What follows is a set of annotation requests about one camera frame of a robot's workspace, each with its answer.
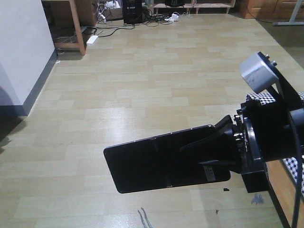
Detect black camera cable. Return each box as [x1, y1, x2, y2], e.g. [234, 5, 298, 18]
[268, 85, 304, 228]

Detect black white checkered quilt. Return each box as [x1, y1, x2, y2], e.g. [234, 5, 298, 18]
[246, 93, 304, 194]

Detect white power strip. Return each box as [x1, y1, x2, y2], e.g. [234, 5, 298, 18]
[86, 35, 98, 45]

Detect low wooden bench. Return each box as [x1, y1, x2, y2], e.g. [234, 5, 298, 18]
[152, 0, 236, 14]

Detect black floor cable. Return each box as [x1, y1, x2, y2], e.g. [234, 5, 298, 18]
[82, 22, 136, 38]

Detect black foldable smartphone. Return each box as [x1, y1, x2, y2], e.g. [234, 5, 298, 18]
[104, 125, 231, 193]

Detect grey metal table leg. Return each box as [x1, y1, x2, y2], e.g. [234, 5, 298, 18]
[272, 0, 304, 27]

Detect black computer tower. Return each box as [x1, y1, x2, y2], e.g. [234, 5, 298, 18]
[122, 0, 147, 24]

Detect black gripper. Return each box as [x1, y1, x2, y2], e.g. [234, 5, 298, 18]
[179, 99, 304, 193]

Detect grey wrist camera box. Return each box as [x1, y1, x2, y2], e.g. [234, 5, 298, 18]
[239, 52, 279, 94]

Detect white plug adapter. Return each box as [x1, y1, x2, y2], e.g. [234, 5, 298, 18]
[164, 12, 180, 22]

